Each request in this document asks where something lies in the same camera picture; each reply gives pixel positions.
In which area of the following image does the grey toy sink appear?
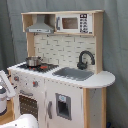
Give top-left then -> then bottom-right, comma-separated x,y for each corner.
53,67 -> 93,81

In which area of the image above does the wooden toy kitchen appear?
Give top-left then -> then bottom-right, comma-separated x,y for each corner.
9,10 -> 115,128

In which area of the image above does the black toy faucet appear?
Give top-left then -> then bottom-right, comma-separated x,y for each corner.
77,50 -> 95,70

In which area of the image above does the silver toy pot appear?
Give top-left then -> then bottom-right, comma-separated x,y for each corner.
26,56 -> 43,67

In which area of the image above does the grey range hood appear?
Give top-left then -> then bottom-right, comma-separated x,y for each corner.
26,15 -> 54,34

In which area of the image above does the red right oven knob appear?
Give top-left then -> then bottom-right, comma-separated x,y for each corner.
33,81 -> 38,87

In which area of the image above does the red oven knob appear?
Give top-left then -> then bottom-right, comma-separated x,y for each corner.
13,75 -> 20,83
33,81 -> 38,87

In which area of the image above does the black toy stovetop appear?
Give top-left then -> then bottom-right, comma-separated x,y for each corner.
20,63 -> 57,73

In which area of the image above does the toy microwave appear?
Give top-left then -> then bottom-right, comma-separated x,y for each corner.
56,14 -> 93,34

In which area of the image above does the toy oven door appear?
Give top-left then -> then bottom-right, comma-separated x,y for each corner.
14,88 -> 45,128

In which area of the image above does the toy fridge door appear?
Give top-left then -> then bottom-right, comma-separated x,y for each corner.
46,81 -> 83,128

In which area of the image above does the red left oven knob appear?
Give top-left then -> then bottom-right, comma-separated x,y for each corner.
13,75 -> 20,83

